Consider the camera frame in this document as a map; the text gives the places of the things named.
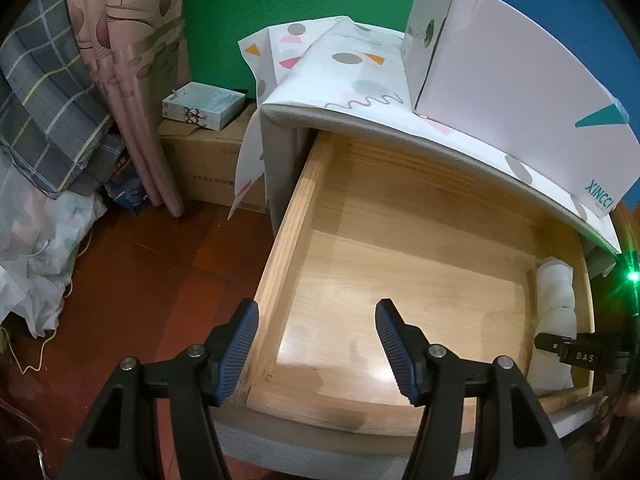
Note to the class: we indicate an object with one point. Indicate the dark blue packet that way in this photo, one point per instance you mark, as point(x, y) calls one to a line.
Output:
point(127, 190)

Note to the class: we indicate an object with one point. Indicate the white floral sheet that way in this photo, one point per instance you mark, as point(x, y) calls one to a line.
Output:
point(30, 270)

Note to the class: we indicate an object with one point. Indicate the wooden drawer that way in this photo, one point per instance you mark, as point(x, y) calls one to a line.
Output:
point(400, 270)

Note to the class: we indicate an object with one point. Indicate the pale grey underwear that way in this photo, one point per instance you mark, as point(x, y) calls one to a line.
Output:
point(555, 300)

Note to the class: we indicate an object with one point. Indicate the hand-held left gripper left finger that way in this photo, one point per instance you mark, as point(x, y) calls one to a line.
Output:
point(235, 355)

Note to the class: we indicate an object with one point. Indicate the white nightstand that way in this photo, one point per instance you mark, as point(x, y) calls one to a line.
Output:
point(285, 175)

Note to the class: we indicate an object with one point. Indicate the brown cardboard box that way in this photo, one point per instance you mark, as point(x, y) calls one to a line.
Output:
point(210, 170)

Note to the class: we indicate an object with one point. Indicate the grey plaid blanket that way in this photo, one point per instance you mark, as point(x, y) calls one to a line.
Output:
point(50, 100)

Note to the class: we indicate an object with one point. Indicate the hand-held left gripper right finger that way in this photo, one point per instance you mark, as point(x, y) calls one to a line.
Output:
point(397, 355)

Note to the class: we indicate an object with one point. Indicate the small pale blue box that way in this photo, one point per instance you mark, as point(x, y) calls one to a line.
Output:
point(205, 102)

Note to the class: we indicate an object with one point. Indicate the white cardboard box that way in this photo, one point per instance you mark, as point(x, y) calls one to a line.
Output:
point(500, 85)

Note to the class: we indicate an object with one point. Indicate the blue foam mat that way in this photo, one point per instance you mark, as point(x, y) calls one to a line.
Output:
point(550, 0)

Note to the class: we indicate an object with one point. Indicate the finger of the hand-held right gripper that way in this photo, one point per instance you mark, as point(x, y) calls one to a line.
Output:
point(570, 352)

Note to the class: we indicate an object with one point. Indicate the pink floral curtain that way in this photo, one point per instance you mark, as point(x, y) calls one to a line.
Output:
point(135, 60)

